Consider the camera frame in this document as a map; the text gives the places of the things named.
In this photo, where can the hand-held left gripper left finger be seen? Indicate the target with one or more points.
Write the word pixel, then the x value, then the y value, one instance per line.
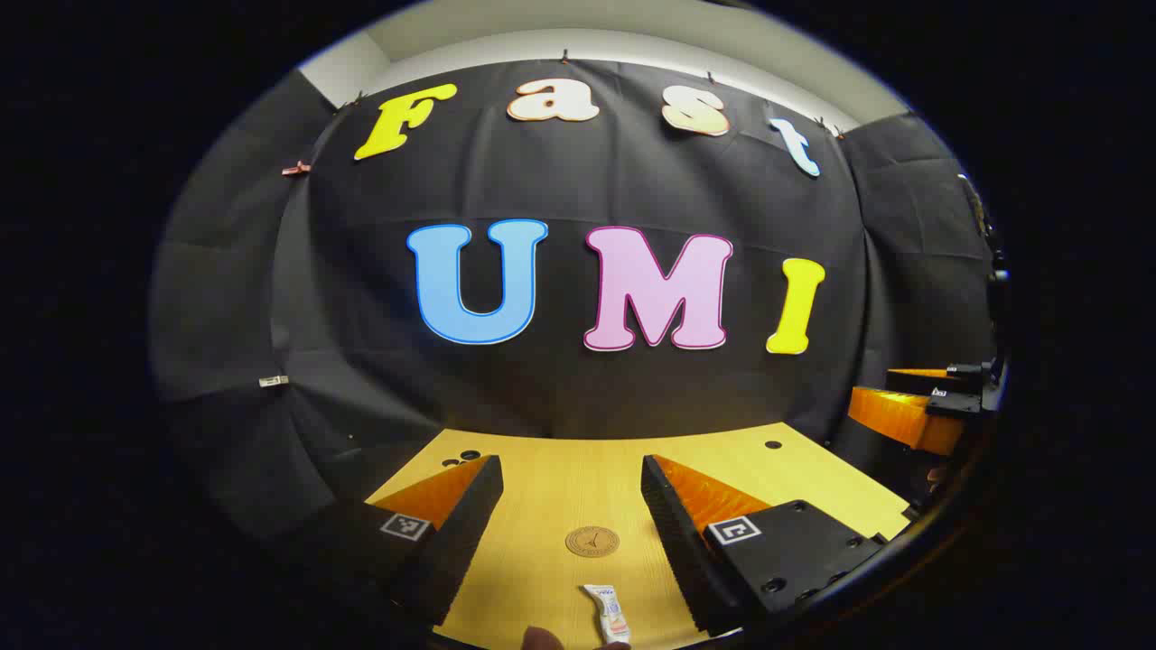
pixel 470 524

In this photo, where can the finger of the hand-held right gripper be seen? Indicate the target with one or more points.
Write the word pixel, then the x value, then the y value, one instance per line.
pixel 903 420
pixel 966 375

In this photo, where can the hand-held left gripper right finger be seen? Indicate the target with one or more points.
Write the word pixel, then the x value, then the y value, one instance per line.
pixel 673 524

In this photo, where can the round cork coaster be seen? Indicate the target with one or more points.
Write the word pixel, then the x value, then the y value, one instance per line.
pixel 592 542

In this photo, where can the white toothpaste tube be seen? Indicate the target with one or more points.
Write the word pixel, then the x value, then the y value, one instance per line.
pixel 610 618

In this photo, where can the wooden desktop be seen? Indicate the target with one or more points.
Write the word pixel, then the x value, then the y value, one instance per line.
pixel 560 487

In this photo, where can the black backdrop cloth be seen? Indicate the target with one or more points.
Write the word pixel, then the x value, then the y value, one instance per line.
pixel 560 379

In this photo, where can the white clip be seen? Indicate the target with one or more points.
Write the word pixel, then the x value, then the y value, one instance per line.
pixel 274 381

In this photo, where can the red clip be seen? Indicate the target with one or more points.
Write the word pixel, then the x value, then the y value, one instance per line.
pixel 295 168

